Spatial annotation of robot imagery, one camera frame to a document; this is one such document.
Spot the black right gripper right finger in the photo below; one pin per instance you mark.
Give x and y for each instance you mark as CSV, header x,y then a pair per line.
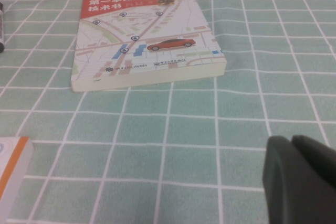
x,y
317,155

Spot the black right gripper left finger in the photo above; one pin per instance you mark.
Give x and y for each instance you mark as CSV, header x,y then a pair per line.
x,y
288,187

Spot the green checked tablecloth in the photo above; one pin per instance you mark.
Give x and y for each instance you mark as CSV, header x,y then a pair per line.
x,y
183,142

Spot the red map cover book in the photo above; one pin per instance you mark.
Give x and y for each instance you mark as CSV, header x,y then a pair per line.
x,y
147,37

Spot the orange edged white book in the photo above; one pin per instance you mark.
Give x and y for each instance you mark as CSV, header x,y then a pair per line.
x,y
13,166

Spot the white marker black cap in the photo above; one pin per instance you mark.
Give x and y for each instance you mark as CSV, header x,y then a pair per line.
x,y
1,30

